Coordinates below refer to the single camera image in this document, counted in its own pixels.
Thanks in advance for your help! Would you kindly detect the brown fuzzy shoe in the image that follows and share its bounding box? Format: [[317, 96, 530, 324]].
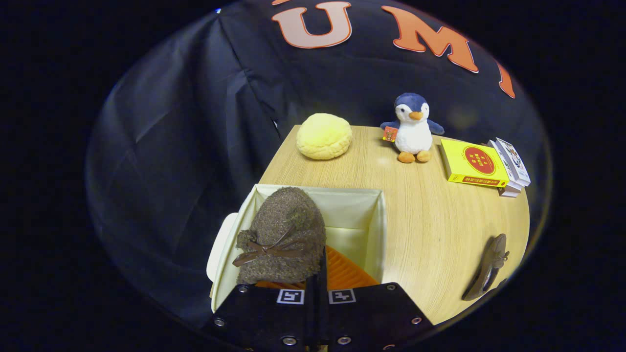
[[461, 233, 511, 302], [232, 186, 328, 286]]

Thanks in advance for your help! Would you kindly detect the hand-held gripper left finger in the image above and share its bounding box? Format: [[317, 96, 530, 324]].
[[203, 279, 318, 352]]

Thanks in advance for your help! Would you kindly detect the yellow plush bun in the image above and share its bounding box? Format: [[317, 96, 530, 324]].
[[296, 113, 353, 161]]

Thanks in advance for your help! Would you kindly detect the yellow book with red circle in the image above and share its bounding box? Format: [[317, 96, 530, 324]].
[[439, 139, 511, 189]]

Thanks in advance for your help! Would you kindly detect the black backdrop cloth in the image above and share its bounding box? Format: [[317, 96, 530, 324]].
[[86, 0, 553, 329]]

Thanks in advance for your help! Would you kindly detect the blue white penguin plush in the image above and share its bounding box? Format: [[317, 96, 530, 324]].
[[380, 92, 446, 164]]

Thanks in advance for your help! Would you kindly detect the cream fabric storage box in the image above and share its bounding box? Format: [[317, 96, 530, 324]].
[[206, 183, 388, 314]]

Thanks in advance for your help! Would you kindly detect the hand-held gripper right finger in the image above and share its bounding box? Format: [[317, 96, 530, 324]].
[[319, 244, 436, 352]]

